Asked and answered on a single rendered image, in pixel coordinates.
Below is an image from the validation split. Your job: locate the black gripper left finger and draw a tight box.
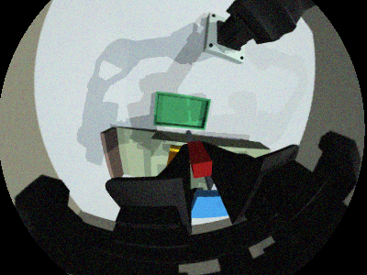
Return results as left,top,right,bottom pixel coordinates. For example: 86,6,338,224
105,144,193,235

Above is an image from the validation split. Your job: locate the red-headed metal pin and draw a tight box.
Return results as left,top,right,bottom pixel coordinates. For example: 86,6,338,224
185,130,212,179

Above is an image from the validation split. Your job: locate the blue trolley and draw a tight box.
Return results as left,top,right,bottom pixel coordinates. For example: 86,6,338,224
190,175,228,219

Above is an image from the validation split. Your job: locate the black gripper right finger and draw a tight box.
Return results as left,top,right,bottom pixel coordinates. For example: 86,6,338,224
202,142,299,225

